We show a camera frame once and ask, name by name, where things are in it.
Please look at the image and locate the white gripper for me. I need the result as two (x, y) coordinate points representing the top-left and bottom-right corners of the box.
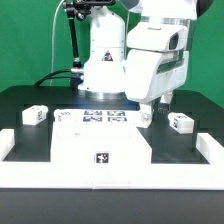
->
(125, 23), (189, 128)

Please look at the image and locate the white square tabletop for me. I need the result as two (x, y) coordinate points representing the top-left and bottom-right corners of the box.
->
(50, 109), (152, 165)

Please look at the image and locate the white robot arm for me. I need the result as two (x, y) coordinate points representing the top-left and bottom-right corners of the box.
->
(79, 0), (214, 128)

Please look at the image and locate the AprilTag marker sheet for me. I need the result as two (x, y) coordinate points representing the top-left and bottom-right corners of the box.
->
(83, 110), (127, 122)

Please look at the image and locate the white U-shaped fence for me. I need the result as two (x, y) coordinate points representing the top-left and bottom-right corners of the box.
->
(0, 129), (224, 190)

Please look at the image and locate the black cable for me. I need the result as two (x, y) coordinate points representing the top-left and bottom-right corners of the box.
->
(33, 68), (81, 88)

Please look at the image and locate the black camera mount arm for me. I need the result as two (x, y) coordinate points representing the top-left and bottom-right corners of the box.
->
(63, 0), (116, 68)

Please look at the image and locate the white cable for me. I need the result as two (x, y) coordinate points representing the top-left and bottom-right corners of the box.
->
(49, 0), (66, 87)

